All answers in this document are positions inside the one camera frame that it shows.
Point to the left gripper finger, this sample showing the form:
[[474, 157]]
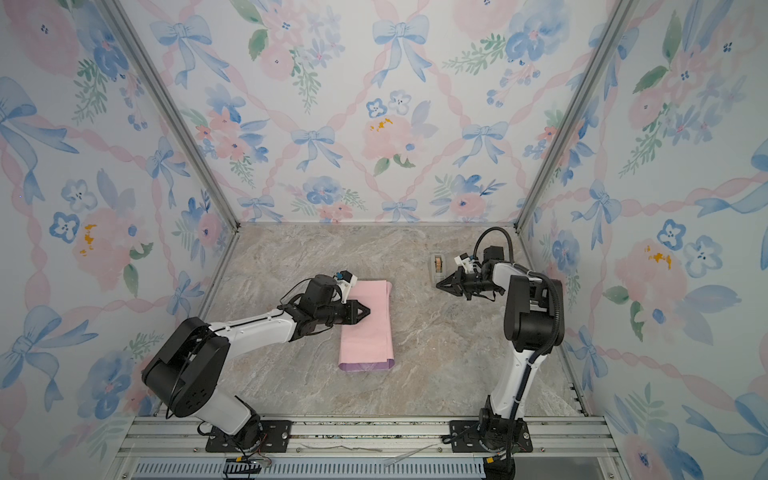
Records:
[[359, 309], [357, 318]]

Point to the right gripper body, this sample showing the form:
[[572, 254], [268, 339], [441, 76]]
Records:
[[473, 284]]

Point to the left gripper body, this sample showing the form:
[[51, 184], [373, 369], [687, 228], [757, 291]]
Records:
[[337, 313]]

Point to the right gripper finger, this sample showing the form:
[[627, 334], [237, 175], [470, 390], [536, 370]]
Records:
[[451, 287], [454, 280]]

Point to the purple wrapping paper sheet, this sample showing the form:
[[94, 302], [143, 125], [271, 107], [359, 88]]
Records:
[[368, 345]]

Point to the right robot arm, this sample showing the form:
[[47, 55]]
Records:
[[533, 325]]

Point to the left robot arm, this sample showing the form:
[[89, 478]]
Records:
[[185, 372]]

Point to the beige tape dispenser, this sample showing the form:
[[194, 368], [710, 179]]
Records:
[[437, 268]]

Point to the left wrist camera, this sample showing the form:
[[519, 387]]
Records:
[[345, 281]]

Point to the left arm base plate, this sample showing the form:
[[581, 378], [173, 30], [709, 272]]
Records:
[[264, 436]]

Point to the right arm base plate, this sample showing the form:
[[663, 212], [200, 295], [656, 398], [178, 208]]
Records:
[[467, 436]]

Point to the white slotted cable duct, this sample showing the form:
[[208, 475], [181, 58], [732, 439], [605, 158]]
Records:
[[311, 468]]

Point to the aluminium front rail frame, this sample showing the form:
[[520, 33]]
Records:
[[573, 447]]

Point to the right aluminium corner post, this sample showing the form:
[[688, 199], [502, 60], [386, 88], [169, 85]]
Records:
[[607, 43]]

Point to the aluminium corner post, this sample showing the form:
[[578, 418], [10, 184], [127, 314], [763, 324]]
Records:
[[117, 19], [607, 43]]

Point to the left aluminium corner post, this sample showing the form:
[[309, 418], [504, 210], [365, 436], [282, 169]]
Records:
[[117, 19]]

